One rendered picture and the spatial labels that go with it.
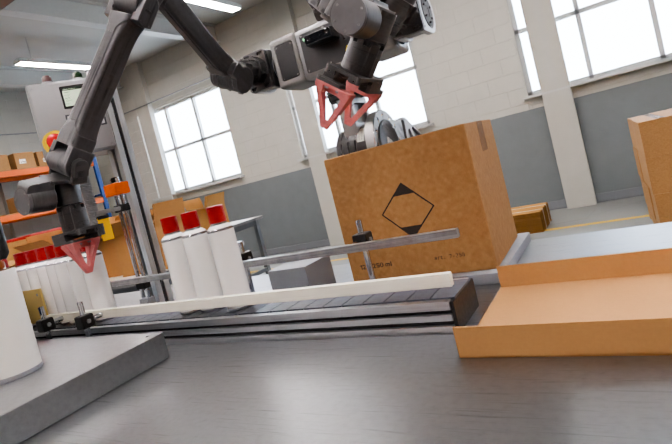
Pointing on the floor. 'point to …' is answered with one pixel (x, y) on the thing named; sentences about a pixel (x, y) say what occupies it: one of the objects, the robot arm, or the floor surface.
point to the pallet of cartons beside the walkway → (654, 161)
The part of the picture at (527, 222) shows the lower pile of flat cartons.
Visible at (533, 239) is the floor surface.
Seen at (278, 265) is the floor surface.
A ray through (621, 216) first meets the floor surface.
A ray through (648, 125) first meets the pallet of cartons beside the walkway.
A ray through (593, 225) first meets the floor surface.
